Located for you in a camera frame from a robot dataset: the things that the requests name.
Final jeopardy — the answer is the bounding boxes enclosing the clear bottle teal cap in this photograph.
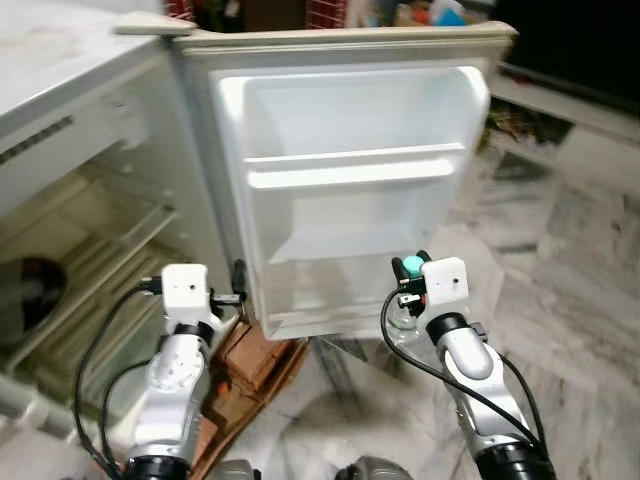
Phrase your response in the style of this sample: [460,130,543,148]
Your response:
[387,256,429,348]

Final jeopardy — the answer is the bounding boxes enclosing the white fridge door shelf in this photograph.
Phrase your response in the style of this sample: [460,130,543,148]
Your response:
[243,143,471,193]

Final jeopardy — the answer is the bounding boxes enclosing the fridge interior shelf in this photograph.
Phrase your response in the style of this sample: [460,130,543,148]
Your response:
[0,200,181,373]

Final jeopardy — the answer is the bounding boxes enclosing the single orange brick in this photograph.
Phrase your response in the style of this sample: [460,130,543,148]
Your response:
[188,395,236,471]

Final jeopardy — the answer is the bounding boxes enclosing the grey robot left leg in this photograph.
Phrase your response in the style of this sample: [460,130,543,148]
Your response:
[205,458,263,480]

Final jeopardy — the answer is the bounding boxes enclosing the grey robot leg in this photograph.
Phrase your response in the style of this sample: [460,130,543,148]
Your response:
[335,455,416,480]
[205,458,263,480]

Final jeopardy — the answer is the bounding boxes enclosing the grey robot right leg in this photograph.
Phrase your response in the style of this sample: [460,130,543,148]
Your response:
[335,455,416,480]

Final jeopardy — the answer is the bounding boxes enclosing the black round container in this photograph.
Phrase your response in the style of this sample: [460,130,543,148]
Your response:
[0,257,69,348]

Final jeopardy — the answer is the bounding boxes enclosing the white low television shelf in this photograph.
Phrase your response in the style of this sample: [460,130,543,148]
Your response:
[483,65,640,196]

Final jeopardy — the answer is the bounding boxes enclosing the white blue plastic bottle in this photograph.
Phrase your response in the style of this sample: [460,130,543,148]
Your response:
[430,0,468,27]

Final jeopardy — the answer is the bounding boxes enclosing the black television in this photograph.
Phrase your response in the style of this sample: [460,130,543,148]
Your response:
[490,0,640,113]

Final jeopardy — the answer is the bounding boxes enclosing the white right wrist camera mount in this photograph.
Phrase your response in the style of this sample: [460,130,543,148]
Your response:
[421,256,472,321]

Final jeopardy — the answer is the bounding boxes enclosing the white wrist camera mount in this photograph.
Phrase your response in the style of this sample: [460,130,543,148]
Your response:
[160,264,215,329]
[421,256,472,321]

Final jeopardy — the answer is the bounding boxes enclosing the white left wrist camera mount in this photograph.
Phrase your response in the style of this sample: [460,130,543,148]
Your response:
[160,264,215,329]

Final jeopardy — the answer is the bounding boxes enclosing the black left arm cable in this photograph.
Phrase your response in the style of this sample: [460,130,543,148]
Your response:
[74,280,166,479]
[100,358,156,471]

